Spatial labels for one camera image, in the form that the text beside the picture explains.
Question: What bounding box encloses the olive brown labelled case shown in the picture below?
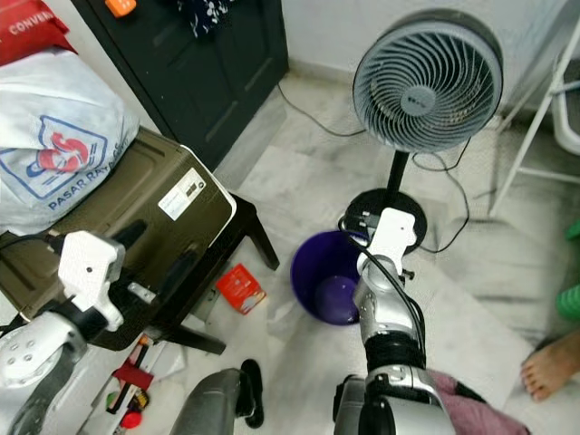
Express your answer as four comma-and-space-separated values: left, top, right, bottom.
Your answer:
0, 127, 237, 353

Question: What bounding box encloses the dark panelled door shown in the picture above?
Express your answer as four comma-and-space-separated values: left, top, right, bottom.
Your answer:
71, 0, 291, 171

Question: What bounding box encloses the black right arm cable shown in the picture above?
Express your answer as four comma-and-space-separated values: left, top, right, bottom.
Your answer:
340, 225, 427, 354

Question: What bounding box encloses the grey standing fan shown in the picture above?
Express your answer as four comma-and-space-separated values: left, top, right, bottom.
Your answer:
340, 9, 506, 250

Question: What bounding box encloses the purple plastic bucket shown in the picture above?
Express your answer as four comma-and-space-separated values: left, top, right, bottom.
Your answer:
290, 228, 365, 326

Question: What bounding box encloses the green plastic item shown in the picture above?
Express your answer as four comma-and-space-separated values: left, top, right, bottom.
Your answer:
557, 217, 580, 324

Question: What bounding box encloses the small red packet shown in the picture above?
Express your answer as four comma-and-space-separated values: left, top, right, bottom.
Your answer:
216, 263, 267, 315

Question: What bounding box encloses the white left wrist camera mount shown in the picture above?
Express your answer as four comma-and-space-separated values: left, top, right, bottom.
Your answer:
57, 229, 126, 332

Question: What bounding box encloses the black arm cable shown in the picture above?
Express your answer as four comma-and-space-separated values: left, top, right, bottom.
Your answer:
340, 225, 427, 354
0, 231, 66, 259

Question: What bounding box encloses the person bare foot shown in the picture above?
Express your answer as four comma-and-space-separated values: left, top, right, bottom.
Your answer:
520, 332, 580, 402

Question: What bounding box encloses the red lettered bag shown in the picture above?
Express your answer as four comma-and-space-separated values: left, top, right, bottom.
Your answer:
0, 0, 73, 64

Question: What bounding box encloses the black stool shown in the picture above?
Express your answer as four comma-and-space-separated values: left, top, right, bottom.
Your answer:
145, 195, 280, 356

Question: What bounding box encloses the grey robot left leg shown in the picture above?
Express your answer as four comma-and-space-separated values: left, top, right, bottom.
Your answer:
170, 361, 266, 435

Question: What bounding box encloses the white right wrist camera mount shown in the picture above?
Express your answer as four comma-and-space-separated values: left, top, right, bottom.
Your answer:
367, 208, 418, 273

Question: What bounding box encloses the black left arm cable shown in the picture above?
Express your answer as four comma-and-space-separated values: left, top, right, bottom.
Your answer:
0, 231, 66, 259

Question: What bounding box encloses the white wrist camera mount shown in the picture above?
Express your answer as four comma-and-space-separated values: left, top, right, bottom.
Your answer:
57, 229, 126, 332
367, 208, 418, 273

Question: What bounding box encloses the black fan power cable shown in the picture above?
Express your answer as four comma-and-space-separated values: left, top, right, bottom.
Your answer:
276, 82, 472, 255

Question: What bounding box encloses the small orange item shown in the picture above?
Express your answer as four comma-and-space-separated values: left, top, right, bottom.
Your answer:
105, 0, 140, 17

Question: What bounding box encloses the dark floral hanging cloth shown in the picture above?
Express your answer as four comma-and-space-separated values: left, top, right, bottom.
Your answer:
177, 0, 238, 37

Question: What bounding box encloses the white metal rack frame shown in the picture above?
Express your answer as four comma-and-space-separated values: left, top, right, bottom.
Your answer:
488, 23, 580, 218

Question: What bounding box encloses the white plastic bag blue logo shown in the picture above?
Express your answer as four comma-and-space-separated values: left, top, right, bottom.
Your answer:
0, 50, 143, 237

